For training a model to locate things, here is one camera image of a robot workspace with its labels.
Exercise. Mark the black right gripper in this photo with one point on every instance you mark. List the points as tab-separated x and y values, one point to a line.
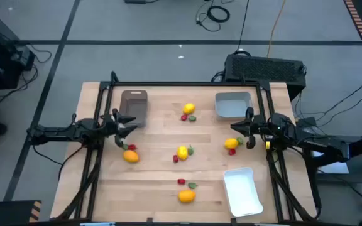
256	127

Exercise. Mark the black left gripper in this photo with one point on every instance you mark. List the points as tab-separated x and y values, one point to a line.
111	127

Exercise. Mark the small green pepper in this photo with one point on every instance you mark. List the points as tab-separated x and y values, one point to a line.
125	147
192	185
240	140
192	118
190	151

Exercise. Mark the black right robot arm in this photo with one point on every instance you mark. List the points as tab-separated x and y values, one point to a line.
310	141

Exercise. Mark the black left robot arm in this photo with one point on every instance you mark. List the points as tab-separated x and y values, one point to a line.
58	133

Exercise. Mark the brown plastic basket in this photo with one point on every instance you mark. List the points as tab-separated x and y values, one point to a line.
134	106

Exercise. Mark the small red pepper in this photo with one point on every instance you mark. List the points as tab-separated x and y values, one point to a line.
175	159
184	117
232	152
132	147
181	181

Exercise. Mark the grey plastic basket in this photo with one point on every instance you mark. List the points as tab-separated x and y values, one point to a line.
232	105

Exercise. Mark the yellow tag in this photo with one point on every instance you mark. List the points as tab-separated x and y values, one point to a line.
267	145

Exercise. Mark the left orange fruit cluster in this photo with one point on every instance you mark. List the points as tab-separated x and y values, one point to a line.
131	156

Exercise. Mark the orange fruit cluster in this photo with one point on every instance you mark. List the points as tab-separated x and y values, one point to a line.
187	196
131	156

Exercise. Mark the black perforated computer case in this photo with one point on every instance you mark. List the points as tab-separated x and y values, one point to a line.
262	69

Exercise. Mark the white plastic basket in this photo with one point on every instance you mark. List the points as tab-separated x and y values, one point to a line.
242	193

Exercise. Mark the bottom orange fruit cluster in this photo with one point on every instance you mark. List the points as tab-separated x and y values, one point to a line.
187	196

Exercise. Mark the white sheet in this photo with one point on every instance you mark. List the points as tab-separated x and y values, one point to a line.
335	168

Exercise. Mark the black equipment cases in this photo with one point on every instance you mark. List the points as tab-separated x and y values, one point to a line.
2	56

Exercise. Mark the black box hazard stripes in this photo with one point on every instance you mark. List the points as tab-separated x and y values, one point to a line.
5	213

